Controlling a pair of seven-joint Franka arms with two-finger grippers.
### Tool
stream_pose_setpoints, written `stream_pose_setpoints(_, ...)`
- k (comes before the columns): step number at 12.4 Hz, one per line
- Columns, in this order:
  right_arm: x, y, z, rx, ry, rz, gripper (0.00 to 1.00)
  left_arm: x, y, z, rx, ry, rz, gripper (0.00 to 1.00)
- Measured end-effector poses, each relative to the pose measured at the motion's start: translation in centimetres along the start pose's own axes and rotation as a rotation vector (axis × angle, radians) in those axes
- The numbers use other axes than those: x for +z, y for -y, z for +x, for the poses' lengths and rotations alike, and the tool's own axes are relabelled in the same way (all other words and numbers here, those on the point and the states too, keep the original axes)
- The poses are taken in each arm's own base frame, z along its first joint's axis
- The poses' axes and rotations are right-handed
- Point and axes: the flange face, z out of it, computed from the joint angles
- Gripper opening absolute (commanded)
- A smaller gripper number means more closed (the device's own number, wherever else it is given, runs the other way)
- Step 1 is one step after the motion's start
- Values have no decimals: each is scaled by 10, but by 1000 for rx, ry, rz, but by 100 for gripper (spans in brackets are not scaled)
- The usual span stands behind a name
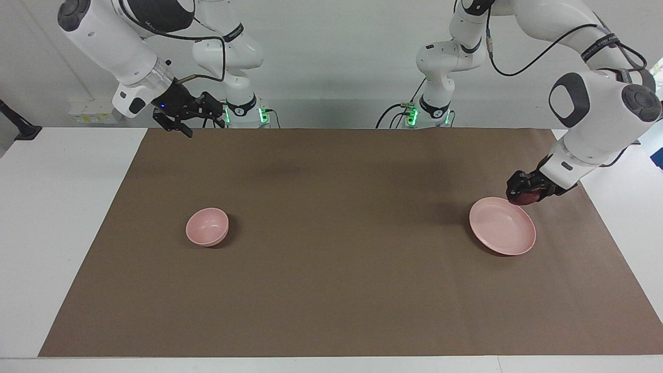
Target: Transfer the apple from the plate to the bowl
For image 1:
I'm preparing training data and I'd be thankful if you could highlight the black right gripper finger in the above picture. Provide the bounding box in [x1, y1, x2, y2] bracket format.
[193, 92, 226, 128]
[154, 115, 194, 138]

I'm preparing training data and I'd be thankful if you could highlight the pink plate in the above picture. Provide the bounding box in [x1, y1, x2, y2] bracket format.
[469, 197, 537, 256]

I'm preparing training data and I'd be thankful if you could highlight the pink bowl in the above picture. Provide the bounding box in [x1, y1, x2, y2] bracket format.
[185, 207, 229, 247]

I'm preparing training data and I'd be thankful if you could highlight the black stand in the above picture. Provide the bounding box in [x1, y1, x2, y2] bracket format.
[0, 98, 42, 140]

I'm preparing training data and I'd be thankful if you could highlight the brown table mat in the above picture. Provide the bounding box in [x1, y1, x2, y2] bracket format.
[39, 128, 663, 357]

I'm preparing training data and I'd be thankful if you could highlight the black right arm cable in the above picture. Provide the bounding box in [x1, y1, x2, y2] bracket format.
[118, 0, 228, 83]

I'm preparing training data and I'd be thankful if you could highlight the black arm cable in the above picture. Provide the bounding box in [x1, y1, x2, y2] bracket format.
[118, 0, 228, 83]
[484, 23, 648, 169]

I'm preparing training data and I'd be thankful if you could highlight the white wall socket box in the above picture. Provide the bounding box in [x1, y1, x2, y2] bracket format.
[69, 98, 119, 125]

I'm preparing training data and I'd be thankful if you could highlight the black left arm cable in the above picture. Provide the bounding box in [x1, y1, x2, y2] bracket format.
[484, 23, 648, 169]

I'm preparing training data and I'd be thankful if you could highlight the black base cable bundle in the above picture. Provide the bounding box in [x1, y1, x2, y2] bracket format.
[376, 78, 428, 128]

